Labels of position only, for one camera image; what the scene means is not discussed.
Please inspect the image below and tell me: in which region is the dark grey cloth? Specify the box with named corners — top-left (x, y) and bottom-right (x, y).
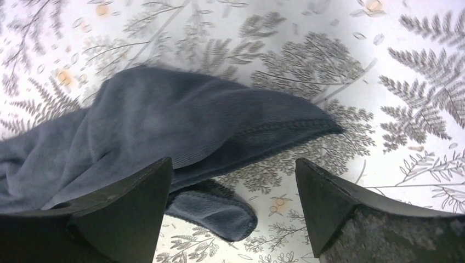
top-left (1, 66), bottom-right (343, 242)

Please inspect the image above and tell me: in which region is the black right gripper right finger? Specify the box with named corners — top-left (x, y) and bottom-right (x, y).
top-left (295, 158), bottom-right (464, 262)

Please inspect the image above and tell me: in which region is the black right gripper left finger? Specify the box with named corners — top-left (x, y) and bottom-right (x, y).
top-left (1, 158), bottom-right (173, 262)

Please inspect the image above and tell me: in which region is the floral table cloth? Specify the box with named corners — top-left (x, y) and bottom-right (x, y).
top-left (1, 0), bottom-right (464, 262)

